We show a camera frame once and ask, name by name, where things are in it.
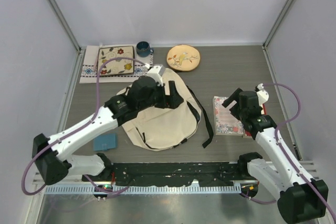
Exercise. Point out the blue small box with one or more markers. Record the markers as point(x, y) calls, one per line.
point(105, 142)

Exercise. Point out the round bird ceramic plate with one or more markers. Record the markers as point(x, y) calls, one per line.
point(183, 58)

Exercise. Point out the cream canvas backpack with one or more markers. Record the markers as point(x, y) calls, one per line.
point(160, 129)

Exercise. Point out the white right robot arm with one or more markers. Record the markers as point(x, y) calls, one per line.
point(298, 195)

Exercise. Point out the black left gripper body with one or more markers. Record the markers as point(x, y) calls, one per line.
point(157, 99)

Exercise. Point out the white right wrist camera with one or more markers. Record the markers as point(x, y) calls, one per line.
point(262, 94)

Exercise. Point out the dark blue ceramic mug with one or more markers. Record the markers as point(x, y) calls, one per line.
point(144, 49)

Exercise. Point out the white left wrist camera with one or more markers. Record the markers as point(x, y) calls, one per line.
point(156, 72)

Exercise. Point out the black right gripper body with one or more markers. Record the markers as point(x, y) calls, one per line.
point(238, 112)

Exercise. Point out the white slotted cable duct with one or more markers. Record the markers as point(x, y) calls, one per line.
point(194, 188)

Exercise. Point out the square floral ceramic plate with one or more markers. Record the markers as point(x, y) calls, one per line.
point(115, 61)

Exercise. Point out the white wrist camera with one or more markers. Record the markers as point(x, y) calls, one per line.
point(262, 94)
point(156, 72)

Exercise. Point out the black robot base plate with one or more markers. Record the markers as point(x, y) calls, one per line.
point(175, 174)

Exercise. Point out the white embroidered placemat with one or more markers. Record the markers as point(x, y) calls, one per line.
point(89, 66)

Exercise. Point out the red bordered book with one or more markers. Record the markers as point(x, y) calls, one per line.
point(246, 134)

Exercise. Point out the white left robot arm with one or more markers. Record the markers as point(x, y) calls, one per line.
point(51, 155)

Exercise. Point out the floral cover book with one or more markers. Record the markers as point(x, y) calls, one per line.
point(225, 123)

